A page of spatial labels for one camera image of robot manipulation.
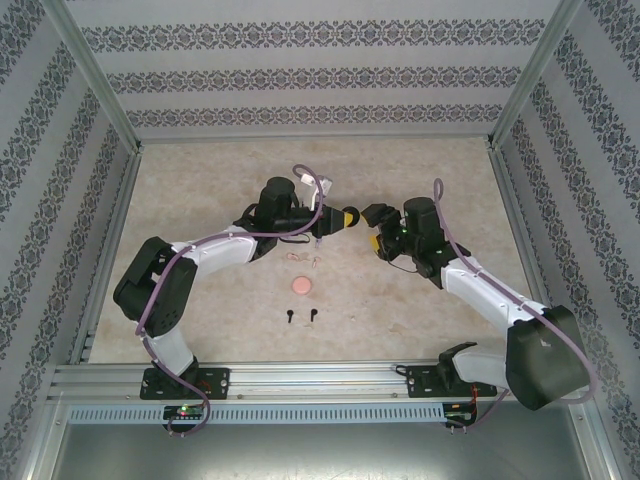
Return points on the pink round charging case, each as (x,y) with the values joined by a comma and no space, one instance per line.
(302,285)

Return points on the black screw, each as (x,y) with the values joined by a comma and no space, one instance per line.
(313,314)
(289,315)

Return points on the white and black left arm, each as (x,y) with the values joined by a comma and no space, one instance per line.
(225,257)

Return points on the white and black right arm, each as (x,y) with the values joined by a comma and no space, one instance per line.
(480,290)

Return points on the small green circuit board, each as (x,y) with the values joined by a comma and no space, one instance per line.
(460,417)
(185,412)

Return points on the grey metal sheet panel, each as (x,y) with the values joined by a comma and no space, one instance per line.
(320,455)

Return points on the grey frame back rail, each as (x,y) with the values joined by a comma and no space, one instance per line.
(320,136)

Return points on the aluminium frame side rail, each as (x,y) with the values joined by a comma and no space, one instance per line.
(512,200)
(110,250)

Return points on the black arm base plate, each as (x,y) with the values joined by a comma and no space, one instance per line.
(220,382)
(420,382)

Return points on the aluminium mounting rail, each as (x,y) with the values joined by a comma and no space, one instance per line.
(320,382)

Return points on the aluminium frame corner post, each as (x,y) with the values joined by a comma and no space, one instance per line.
(536,70)
(95,70)

